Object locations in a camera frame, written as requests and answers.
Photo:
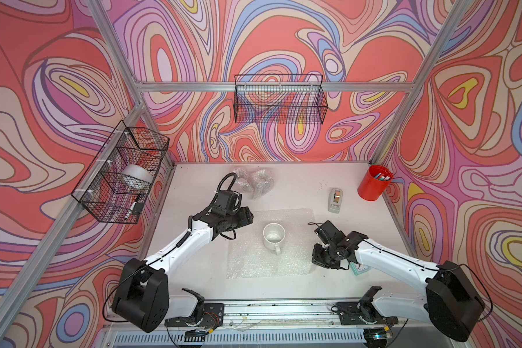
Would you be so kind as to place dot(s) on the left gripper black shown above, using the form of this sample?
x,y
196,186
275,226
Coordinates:
x,y
245,217

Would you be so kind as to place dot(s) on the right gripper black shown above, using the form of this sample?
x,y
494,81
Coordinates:
x,y
317,259

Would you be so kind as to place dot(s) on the bubble wrap sheet stack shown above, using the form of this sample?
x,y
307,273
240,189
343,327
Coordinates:
x,y
248,257

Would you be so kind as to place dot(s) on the bubble wrap sheet around mug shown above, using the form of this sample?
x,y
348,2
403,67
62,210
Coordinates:
x,y
243,183

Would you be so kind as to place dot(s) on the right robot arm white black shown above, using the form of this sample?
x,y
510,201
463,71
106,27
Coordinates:
x,y
443,294

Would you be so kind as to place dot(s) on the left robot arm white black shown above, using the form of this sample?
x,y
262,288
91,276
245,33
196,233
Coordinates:
x,y
142,296

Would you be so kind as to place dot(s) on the small green alarm clock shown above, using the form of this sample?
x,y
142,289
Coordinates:
x,y
359,269

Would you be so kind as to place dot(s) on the red pen holder cup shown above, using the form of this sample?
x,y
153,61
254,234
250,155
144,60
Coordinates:
x,y
375,181

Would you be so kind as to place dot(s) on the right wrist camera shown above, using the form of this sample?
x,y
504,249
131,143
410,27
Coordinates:
x,y
329,234

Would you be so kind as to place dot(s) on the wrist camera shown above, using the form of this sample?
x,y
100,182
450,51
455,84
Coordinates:
x,y
227,202
329,234

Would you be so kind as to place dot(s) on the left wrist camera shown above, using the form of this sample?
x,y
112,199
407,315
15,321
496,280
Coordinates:
x,y
227,202

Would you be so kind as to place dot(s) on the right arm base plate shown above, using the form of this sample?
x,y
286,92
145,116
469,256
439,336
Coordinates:
x,y
356,313

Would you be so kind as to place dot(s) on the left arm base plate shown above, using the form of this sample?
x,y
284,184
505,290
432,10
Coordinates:
x,y
209,316

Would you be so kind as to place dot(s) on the black wire basket back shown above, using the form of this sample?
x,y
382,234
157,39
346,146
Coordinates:
x,y
296,99

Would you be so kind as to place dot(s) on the black wire basket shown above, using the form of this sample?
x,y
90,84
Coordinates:
x,y
102,192
296,99

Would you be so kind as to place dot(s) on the black wire basket left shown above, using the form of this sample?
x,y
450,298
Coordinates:
x,y
102,192

